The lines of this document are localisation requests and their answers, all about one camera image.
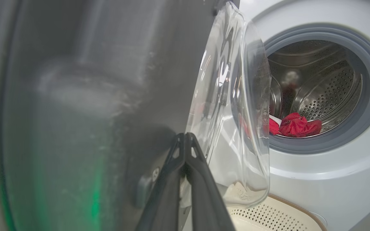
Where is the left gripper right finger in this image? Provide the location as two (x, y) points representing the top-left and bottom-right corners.
(185, 133), (235, 231)

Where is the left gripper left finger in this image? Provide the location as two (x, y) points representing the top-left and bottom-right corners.
(135, 133), (185, 231)

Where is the red cloth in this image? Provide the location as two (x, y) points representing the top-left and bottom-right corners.
(269, 112), (322, 138)

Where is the round glass washing machine door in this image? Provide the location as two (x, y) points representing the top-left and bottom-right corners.
(0, 0), (271, 231)

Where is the cream perforated laundry basket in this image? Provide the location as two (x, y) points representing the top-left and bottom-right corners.
(226, 192), (327, 231)

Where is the white front-load washing machine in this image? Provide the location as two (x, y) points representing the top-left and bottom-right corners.
(238, 0), (370, 231)

